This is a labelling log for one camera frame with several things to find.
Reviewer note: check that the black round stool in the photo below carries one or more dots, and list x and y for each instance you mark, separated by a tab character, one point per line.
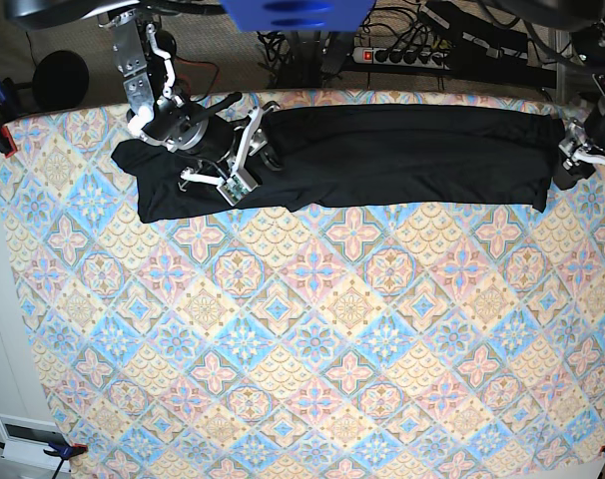
60	81

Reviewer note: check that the red black clamp left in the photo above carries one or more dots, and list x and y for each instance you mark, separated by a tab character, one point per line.
0	137

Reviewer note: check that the white power strip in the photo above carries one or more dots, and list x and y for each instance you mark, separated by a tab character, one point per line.
415	57

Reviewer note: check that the patterned tablecloth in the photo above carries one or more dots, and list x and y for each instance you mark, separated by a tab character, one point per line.
430	341

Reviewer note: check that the black long-sleeve t-shirt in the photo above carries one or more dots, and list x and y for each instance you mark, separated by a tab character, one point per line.
385	154

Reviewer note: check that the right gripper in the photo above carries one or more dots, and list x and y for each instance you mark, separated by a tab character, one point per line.
200	134

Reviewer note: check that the white wall vent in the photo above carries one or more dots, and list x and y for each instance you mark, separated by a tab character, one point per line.
26	441

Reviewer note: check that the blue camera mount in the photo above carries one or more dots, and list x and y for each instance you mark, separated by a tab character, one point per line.
298	15

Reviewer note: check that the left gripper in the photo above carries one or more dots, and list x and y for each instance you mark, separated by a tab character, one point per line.
566	179

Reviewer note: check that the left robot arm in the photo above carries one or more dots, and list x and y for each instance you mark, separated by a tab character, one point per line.
583	20

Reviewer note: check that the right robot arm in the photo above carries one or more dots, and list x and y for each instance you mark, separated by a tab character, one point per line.
145	54

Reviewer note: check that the blue clamp bottom left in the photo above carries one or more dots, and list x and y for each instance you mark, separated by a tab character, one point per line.
63	450

